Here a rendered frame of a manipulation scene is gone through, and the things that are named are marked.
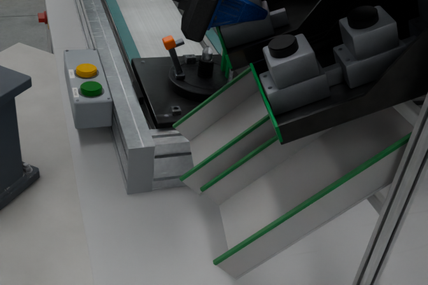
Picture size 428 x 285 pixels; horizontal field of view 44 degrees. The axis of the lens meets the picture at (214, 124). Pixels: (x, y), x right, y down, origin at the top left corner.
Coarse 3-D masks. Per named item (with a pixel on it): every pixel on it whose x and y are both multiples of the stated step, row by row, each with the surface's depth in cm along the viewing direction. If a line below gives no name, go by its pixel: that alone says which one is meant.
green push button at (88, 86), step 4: (84, 84) 100; (88, 84) 100; (92, 84) 100; (96, 84) 100; (100, 84) 100; (80, 88) 99; (84, 88) 98; (88, 88) 98; (92, 88) 99; (96, 88) 99; (100, 88) 99; (84, 92) 98; (88, 92) 98; (92, 92) 98; (96, 92) 98; (100, 92) 99
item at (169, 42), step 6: (168, 36) 97; (168, 42) 96; (174, 42) 97; (180, 42) 98; (168, 48) 97; (174, 48) 98; (174, 54) 98; (174, 60) 99; (174, 66) 100; (180, 66) 100; (180, 72) 101
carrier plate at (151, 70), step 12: (132, 60) 110; (144, 60) 110; (156, 60) 111; (168, 60) 111; (180, 60) 112; (144, 72) 106; (156, 72) 107; (168, 72) 107; (240, 72) 111; (144, 84) 102; (156, 84) 103; (144, 96) 101; (156, 96) 99; (168, 96) 100; (156, 108) 96; (168, 108) 96; (180, 108) 97; (192, 108) 97; (156, 120) 93; (168, 120) 93
